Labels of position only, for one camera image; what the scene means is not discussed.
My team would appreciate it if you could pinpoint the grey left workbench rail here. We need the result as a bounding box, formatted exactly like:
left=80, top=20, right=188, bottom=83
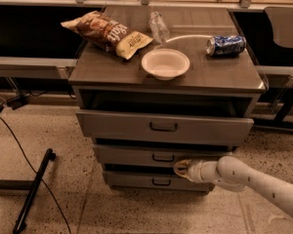
left=0, top=57, right=77, bottom=79

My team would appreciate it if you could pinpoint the white paper bowl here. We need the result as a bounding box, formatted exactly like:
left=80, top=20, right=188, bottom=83
left=141, top=49, right=190, bottom=81

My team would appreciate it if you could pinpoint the grey bottom drawer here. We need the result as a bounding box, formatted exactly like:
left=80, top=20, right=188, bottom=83
left=103, top=171, right=215, bottom=193

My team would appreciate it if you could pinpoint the clear plastic bottle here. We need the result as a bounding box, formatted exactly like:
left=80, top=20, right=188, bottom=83
left=148, top=12, right=170, bottom=44

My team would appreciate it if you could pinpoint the black metal stand leg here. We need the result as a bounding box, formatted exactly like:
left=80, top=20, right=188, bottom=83
left=13, top=148, right=56, bottom=234

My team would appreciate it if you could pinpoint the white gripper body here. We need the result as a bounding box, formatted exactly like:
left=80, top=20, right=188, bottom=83
left=188, top=160, right=219, bottom=183

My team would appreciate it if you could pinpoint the grey top drawer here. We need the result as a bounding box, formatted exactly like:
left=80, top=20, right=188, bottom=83
left=76, top=110, right=253, bottom=146

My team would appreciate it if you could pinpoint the grey wooden drawer cabinet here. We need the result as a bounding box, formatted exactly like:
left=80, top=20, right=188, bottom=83
left=68, top=5, right=268, bottom=193

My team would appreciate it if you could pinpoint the black floor cable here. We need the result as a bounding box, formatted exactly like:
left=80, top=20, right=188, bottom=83
left=0, top=114, right=72, bottom=234

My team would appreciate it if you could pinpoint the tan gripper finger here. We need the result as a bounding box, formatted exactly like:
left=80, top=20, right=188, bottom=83
left=173, top=159, right=191, bottom=179

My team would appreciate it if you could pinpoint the blue soda can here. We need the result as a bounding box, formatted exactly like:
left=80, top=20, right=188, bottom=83
left=206, top=35, right=246, bottom=57

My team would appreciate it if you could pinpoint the grey drawer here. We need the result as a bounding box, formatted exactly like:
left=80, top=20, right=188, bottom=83
left=94, top=144, right=232, bottom=168
left=103, top=171, right=215, bottom=193
left=76, top=110, right=253, bottom=146

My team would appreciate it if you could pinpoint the brown chip bag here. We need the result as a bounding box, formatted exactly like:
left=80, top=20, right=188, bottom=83
left=61, top=11, right=152, bottom=59

